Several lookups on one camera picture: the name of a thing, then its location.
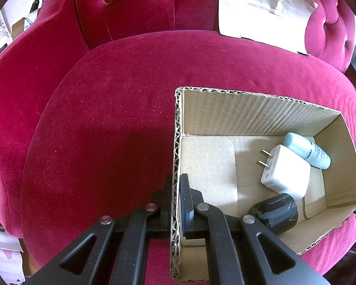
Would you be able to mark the white pink printed fabric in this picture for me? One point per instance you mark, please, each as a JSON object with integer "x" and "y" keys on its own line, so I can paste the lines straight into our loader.
{"x": 4, "y": 255}

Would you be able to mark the light blue cosmetic bottle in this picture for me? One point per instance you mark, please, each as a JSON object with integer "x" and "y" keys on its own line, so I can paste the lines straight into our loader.
{"x": 310, "y": 151}

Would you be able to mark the large white charger plug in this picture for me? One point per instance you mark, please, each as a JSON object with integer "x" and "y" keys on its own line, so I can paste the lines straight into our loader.
{"x": 287, "y": 173}

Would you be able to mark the brown cardboard carton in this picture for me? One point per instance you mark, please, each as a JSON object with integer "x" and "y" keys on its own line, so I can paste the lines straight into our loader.
{"x": 23, "y": 25}

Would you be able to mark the black cylinder with white cap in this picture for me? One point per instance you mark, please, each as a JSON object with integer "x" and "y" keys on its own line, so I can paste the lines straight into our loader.
{"x": 274, "y": 213}

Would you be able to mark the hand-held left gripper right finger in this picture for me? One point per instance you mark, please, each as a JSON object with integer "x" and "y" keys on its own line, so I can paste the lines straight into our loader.
{"x": 184, "y": 210}

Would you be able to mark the red velvet tufted sofa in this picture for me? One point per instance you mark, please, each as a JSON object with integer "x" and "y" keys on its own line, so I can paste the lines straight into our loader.
{"x": 106, "y": 109}

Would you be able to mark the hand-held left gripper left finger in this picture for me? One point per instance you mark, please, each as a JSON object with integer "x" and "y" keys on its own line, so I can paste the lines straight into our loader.
{"x": 127, "y": 243}

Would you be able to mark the creased white paper sheet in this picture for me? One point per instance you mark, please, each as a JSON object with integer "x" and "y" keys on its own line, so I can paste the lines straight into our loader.
{"x": 255, "y": 9}

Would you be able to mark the cardboard box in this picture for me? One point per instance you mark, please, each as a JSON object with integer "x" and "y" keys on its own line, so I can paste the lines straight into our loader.
{"x": 255, "y": 115}

